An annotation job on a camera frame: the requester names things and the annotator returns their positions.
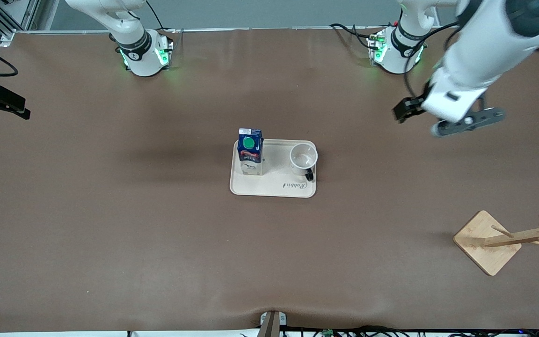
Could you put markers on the blue milk carton green cap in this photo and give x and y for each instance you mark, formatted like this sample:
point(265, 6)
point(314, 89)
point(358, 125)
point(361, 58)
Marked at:
point(250, 154)

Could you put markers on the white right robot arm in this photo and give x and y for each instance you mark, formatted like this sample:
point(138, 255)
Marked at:
point(138, 56)

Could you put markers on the wooden cup rack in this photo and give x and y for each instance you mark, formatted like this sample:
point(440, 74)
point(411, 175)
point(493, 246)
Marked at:
point(480, 238)

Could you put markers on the beige plastic tray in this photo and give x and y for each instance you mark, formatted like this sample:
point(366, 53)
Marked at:
point(274, 185)

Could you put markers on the aluminium frame profile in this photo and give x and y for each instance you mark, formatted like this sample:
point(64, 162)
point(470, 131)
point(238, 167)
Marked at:
point(7, 32)

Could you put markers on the metal bracket at table edge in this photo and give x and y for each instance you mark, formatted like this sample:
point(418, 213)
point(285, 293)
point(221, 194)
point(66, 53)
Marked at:
point(272, 325)

